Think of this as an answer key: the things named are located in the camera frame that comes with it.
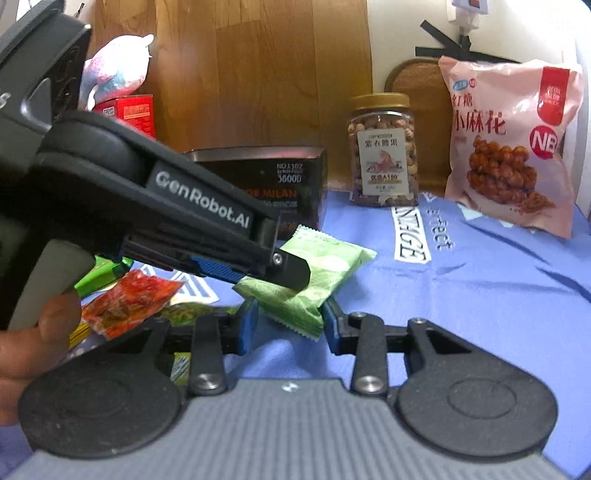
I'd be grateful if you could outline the clear nut jar gold lid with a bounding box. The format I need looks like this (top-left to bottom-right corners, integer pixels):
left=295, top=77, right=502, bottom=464
left=347, top=93, right=420, bottom=208

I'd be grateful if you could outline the blue printed cloth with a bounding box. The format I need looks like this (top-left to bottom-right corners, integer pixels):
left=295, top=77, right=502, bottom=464
left=0, top=187, right=591, bottom=480

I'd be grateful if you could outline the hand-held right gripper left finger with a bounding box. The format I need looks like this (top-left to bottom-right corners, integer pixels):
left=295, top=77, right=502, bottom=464
left=99, top=298, right=260, bottom=395

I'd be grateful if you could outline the light green snack packet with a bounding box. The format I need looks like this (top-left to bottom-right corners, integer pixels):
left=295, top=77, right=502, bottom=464
left=232, top=224, right=377, bottom=341

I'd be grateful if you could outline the pink blue plush toy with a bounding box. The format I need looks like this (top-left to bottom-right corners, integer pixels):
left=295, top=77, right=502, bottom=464
left=78, top=34, right=154, bottom=112

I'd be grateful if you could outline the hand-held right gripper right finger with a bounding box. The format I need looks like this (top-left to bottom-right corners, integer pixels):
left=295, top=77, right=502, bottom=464
left=321, top=298, right=476, bottom=395

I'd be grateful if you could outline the white power strip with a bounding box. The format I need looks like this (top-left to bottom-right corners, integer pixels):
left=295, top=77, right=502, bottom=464
left=445, top=0, right=492, bottom=35

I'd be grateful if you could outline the large wooden board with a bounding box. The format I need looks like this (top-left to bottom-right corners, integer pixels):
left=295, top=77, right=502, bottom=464
left=88, top=0, right=375, bottom=190

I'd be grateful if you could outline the person's left hand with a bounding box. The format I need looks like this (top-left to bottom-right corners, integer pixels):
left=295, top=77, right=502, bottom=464
left=0, top=292, right=84, bottom=428

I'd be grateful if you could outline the tall red box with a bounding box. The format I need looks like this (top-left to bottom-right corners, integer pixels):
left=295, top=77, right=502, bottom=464
left=95, top=93, right=157, bottom=139

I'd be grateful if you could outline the black cardboard box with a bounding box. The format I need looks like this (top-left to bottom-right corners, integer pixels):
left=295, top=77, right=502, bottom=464
left=182, top=146, right=329, bottom=232

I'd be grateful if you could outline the bright green snack packet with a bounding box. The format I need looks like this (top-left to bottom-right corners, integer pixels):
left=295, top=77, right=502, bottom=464
left=74, top=256, right=134, bottom=298

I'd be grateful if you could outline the pink snack bag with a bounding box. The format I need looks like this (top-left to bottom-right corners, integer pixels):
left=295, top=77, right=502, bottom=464
left=438, top=55, right=585, bottom=240

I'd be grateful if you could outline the yellow snack packet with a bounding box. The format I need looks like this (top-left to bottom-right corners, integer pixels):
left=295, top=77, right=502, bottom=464
left=68, top=320, right=95, bottom=352

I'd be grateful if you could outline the red snack packet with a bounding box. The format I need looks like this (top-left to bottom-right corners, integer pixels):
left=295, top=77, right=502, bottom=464
left=81, top=269, right=185, bottom=341

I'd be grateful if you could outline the round wooden tray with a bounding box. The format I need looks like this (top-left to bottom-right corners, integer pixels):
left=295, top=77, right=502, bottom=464
left=385, top=58, right=455, bottom=195

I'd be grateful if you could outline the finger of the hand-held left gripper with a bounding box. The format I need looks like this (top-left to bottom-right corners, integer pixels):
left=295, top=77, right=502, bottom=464
left=187, top=254, right=247, bottom=284
left=257, top=216, right=311, bottom=291

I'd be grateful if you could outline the black tape strip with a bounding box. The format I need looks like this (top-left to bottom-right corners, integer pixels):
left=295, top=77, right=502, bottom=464
left=414, top=45, right=518, bottom=63
left=420, top=20, right=472, bottom=51

